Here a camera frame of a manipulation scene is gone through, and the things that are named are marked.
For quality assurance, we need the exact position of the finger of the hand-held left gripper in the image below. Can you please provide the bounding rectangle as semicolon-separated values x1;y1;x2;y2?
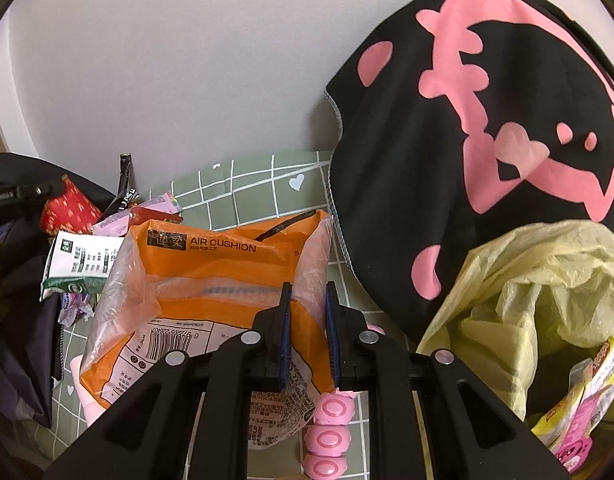
17;184;62;201

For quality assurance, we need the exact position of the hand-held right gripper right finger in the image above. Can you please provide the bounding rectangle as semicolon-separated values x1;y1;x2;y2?
325;281;573;480

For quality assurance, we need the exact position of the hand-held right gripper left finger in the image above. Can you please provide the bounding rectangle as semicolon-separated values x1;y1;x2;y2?
44;282;294;480

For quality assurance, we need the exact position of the orange plastic package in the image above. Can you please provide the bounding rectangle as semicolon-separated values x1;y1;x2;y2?
79;209;335;453

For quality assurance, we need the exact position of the yellow plastic bag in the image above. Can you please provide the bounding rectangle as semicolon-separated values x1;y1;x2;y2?
417;219;614;480

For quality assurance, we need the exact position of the red strawberry print packet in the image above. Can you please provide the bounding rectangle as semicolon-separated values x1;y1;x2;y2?
41;177;104;236

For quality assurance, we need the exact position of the pink beaded toy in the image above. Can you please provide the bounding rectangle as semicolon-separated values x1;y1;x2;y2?
302;324;385;478

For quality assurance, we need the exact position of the white and green wrapper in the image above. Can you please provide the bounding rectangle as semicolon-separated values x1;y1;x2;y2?
41;230;125;303

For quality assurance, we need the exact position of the black sachet stick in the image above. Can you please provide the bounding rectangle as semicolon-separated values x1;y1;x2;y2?
104;152;140;218

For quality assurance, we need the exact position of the red wrapper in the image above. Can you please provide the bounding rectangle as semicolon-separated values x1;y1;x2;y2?
129;207;184;228

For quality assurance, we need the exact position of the pink wrapper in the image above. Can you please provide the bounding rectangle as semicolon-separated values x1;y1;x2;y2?
92;195;183;236

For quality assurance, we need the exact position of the green checked sheet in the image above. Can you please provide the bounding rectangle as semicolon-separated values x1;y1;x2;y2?
52;150;418;480

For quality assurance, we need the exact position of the dark purple bag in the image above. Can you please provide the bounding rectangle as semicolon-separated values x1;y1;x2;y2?
0;152;118;428

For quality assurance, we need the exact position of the black cloth with pink print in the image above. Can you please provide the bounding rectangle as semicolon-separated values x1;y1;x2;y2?
324;0;614;343

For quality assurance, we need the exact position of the pink tube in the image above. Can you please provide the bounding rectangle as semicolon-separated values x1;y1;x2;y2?
69;355;108;423

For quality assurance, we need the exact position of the pink and yellow packet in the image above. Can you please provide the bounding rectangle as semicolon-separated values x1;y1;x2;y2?
532;335;614;480

